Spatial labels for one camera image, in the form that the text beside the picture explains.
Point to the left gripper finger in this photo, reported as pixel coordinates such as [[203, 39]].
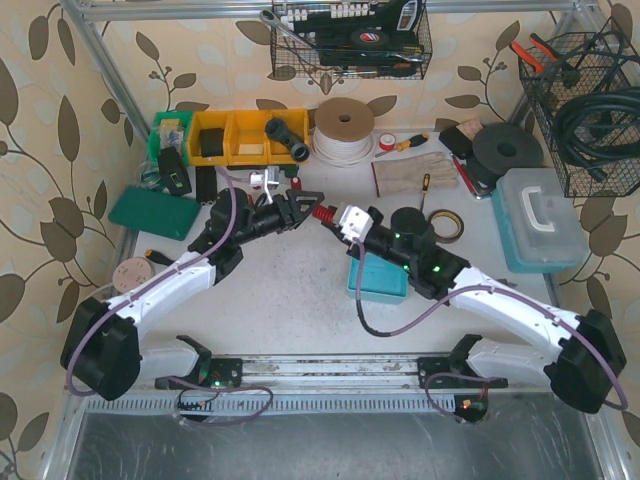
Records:
[[305, 200], [303, 210]]

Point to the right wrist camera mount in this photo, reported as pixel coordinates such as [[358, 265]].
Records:
[[353, 223]]

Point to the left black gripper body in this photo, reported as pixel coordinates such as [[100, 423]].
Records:
[[289, 211]]

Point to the wire basket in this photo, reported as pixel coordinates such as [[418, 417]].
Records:
[[583, 88], [353, 39]]

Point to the white peg fixture base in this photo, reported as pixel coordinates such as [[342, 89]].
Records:
[[295, 182]]

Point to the black disc spool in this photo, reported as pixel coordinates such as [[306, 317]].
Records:
[[499, 147]]

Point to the top wire basket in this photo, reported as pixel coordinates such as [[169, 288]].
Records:
[[353, 39]]

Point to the brown tape roll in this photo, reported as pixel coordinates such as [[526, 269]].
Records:
[[450, 216]]

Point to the aluminium front rail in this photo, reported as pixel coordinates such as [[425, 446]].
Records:
[[207, 385]]

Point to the pink round power strip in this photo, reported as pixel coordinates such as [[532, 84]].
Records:
[[131, 274]]

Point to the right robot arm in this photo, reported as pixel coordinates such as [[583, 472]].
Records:
[[579, 356]]

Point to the teal clear toolbox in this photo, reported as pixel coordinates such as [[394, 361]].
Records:
[[537, 224]]

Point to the red utility knife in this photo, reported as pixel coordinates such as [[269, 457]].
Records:
[[476, 189]]

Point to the black green meter device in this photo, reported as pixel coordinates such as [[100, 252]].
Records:
[[173, 173]]

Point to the yellow storage bin right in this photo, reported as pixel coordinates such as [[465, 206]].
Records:
[[298, 121]]

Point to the white cable spool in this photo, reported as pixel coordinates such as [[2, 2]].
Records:
[[343, 132]]

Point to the beige work glove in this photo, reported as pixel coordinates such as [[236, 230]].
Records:
[[407, 175]]

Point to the green foam pad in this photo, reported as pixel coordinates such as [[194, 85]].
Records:
[[156, 213]]

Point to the yellow black slim screwdriver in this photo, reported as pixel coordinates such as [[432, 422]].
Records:
[[424, 190]]

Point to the red large spring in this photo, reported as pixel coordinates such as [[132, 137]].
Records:
[[256, 180]]

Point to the black pipe fitting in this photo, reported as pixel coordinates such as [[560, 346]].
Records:
[[277, 130]]

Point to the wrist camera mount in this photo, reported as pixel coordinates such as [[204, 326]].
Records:
[[270, 182], [353, 223]]

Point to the brass padlock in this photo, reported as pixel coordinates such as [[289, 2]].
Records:
[[507, 283]]

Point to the blue plastic tray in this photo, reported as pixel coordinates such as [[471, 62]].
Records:
[[383, 282]]

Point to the green storage bin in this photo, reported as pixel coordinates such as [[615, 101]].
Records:
[[169, 129]]

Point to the silver wrench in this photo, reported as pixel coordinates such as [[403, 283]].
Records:
[[268, 18]]

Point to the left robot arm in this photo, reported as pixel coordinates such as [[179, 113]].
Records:
[[105, 347]]

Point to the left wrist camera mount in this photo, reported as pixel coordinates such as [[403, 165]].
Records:
[[270, 182]]

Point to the black slotted block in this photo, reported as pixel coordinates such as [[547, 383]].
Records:
[[206, 184]]

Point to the right wire basket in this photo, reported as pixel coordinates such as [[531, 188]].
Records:
[[583, 88]]

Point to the yellow storage bin left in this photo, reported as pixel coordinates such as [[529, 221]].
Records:
[[206, 140]]

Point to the red white tape roll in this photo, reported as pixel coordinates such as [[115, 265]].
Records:
[[387, 142]]

